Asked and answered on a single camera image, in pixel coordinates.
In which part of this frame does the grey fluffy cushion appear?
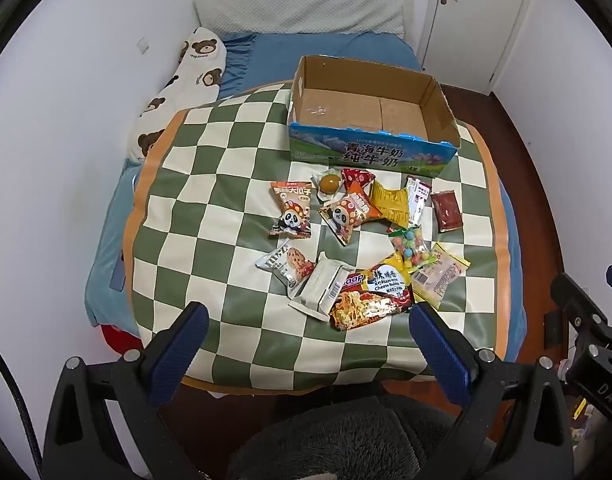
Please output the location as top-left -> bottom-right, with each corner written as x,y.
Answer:
226,395 -> 487,480

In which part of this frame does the clear braised egg packet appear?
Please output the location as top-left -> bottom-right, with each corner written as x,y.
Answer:
311,170 -> 347,199

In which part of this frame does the white door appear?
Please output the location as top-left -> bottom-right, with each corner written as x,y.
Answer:
421,0 -> 539,96

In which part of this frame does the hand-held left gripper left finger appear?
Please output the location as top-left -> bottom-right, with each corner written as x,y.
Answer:
43,301 -> 210,480

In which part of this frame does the blue bed sheet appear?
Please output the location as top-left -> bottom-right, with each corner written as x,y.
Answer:
83,30 -> 529,331

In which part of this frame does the white oat cookie packet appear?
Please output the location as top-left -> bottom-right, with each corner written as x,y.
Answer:
256,240 -> 317,288

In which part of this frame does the white bear print pillow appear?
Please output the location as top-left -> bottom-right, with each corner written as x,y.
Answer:
126,26 -> 228,163

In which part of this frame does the yellow instant noodle packet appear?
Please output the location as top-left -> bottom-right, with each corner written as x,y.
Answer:
330,255 -> 417,332

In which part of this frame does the white red stick sachet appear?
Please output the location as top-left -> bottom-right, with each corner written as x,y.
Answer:
403,175 -> 432,226

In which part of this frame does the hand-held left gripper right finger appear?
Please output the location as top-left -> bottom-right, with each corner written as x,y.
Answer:
408,301 -> 572,480

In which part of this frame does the small red snack packet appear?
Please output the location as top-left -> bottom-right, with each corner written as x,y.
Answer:
341,167 -> 377,193

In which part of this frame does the clear bag of colourful candies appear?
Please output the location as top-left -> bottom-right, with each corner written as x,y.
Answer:
388,226 -> 432,273

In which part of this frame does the cardboard box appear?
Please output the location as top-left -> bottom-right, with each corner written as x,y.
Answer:
286,55 -> 461,178

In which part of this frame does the white silver wafer packet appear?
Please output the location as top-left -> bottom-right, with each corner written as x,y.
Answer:
287,251 -> 354,320

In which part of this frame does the black cable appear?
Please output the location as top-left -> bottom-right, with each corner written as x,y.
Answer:
0,330 -> 42,480

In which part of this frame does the green white checkered mat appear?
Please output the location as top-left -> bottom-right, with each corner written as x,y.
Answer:
122,80 -> 512,393

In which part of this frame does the yellow white snack packet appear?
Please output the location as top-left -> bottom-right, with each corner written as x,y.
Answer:
411,242 -> 472,311

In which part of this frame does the grey pillow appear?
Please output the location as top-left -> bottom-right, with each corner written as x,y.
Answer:
192,0 -> 414,38

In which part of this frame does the yellow ridged snack packet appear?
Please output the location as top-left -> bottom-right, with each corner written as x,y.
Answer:
370,180 -> 412,229

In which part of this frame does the dark red snack packet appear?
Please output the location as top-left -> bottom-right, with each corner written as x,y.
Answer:
430,190 -> 464,233

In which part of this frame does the red cloth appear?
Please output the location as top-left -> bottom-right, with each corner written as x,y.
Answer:
100,325 -> 147,353

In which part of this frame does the orange panda snack packet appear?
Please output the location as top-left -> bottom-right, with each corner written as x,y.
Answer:
318,191 -> 384,247
268,181 -> 314,238

